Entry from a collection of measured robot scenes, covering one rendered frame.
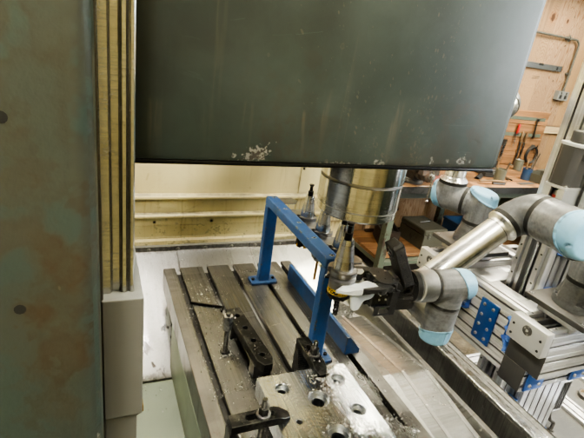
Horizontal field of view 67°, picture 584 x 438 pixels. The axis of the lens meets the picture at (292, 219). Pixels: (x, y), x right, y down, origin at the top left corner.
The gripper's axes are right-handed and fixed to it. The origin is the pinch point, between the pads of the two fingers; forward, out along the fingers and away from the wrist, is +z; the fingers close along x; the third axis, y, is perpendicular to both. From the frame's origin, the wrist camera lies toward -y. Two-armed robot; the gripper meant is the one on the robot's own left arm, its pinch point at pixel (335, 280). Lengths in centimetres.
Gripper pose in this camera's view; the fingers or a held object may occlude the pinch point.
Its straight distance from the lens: 95.5
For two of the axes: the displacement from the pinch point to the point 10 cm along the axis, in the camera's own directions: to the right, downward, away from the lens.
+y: -1.4, 9.2, 3.6
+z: -9.4, -0.2, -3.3
